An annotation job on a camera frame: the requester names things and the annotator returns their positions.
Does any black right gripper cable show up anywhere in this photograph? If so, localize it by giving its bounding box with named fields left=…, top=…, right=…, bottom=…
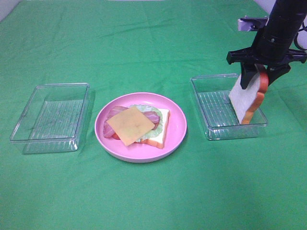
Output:
left=294, top=21, right=307, bottom=51

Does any clear left plastic container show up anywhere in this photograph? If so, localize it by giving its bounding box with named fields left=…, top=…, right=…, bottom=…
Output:
left=10, top=83, right=90, bottom=154

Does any green lettuce leaf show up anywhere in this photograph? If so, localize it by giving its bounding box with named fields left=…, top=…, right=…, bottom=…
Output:
left=137, top=109, right=164, bottom=142

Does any pink bacon strip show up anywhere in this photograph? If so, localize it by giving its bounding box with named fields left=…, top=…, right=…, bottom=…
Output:
left=107, top=104, right=162, bottom=124

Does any pink round plate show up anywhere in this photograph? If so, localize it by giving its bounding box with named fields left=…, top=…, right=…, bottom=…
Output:
left=94, top=92, right=187, bottom=163

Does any green tablecloth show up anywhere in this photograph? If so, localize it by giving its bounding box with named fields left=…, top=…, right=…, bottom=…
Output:
left=0, top=0, right=307, bottom=230

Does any yellow cheese slice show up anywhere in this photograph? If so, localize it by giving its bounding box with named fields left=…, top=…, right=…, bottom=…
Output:
left=106, top=107, right=155, bottom=146

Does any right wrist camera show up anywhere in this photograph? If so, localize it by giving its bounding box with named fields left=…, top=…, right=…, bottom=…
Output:
left=237, top=16, right=268, bottom=31

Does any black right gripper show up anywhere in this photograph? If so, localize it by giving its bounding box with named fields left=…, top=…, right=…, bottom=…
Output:
left=226, top=0, right=307, bottom=90

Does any clear plastic container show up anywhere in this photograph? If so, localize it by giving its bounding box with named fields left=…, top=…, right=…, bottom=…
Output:
left=191, top=73, right=268, bottom=140
left=10, top=83, right=90, bottom=154

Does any white toast bread slice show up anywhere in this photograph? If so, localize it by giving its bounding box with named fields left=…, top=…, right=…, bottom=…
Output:
left=112, top=108, right=170, bottom=149

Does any clear right plastic container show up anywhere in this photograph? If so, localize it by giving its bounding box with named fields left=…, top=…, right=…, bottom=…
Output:
left=191, top=73, right=268, bottom=140

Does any wavy bacon strip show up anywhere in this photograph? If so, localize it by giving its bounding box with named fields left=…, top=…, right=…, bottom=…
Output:
left=103, top=121, right=115, bottom=138

